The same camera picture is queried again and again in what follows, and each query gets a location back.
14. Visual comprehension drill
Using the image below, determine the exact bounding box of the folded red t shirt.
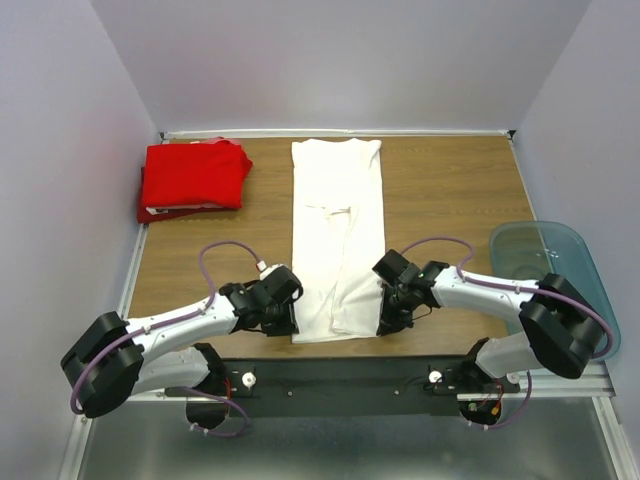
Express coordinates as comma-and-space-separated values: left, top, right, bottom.
137, 138, 253, 224

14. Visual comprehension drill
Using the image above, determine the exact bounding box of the teal plastic bin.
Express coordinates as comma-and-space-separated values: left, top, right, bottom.
489, 221, 621, 360

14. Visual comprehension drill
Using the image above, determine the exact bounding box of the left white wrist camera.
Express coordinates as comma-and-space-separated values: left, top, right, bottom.
256, 260, 280, 277

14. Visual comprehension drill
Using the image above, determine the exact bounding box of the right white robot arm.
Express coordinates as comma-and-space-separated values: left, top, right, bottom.
373, 250, 614, 392

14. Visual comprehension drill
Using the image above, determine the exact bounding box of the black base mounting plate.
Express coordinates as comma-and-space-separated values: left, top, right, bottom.
194, 355, 520, 419

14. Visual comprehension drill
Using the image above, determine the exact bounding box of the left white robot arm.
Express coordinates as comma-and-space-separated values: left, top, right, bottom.
61, 264, 304, 418

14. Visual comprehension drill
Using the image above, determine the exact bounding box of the white t shirt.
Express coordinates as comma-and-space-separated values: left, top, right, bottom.
291, 139, 386, 344

